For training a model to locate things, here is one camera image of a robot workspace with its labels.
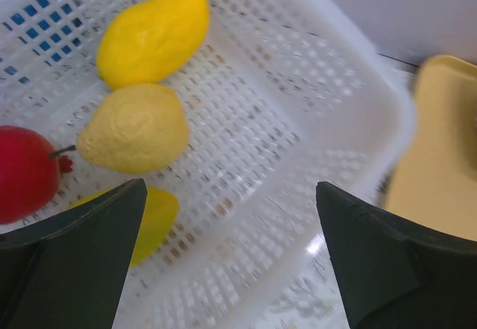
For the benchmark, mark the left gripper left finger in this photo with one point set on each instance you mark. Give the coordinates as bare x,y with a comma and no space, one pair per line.
68,271

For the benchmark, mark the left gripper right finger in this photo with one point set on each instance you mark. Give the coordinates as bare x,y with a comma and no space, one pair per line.
394,273

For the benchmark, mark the pale yellow toy lemon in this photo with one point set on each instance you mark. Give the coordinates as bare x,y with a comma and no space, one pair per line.
135,130

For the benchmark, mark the white perforated plastic basket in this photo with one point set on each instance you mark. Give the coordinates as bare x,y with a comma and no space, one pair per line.
283,94

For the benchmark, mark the pale yellow flat tray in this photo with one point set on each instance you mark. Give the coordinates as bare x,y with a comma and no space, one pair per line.
434,184

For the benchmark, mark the red toy apple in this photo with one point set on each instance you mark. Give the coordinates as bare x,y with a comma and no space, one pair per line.
30,176

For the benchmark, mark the yellow green toy starfruit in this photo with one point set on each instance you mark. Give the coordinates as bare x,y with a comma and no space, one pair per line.
161,209

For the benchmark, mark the yellow toy fruit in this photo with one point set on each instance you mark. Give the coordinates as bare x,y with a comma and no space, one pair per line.
151,40

